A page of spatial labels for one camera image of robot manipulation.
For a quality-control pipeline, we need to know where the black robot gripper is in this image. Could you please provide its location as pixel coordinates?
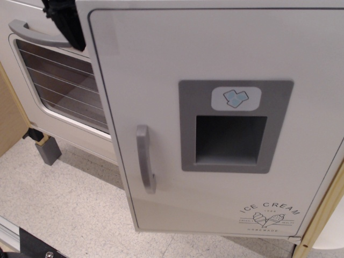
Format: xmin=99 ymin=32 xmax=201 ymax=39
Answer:
xmin=42 ymin=0 xmax=86 ymax=51

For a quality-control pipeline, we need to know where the grey fridge door handle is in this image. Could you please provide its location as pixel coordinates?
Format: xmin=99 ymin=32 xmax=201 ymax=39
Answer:
xmin=136 ymin=125 xmax=156 ymax=194

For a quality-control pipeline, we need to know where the white toy fridge door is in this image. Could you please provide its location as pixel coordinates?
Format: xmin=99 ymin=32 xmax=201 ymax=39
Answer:
xmin=76 ymin=1 xmax=343 ymax=240

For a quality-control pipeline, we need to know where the white toy oven door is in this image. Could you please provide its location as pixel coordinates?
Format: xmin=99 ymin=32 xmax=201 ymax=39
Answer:
xmin=1 ymin=1 xmax=117 ymax=163

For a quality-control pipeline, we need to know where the light wooden left panel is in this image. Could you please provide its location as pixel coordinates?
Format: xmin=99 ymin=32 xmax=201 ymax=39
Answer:
xmin=1 ymin=64 xmax=30 ymax=156

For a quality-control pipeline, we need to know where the grey kitchen leg foot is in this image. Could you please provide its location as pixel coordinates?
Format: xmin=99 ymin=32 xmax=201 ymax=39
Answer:
xmin=35 ymin=137 xmax=62 ymax=166

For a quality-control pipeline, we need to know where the grey ice dispenser panel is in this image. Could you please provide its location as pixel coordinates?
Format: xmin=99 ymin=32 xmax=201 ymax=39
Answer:
xmin=178 ymin=80 xmax=294 ymax=174

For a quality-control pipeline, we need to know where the grey oven door handle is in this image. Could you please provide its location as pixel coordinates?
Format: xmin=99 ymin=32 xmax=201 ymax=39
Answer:
xmin=8 ymin=19 xmax=72 ymax=48

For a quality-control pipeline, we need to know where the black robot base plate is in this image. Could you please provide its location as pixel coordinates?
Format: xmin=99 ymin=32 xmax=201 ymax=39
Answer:
xmin=19 ymin=227 xmax=66 ymax=258

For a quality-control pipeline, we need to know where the wooden kitchen side post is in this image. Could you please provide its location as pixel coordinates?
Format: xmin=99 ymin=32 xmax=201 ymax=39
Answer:
xmin=292 ymin=161 xmax=343 ymax=258

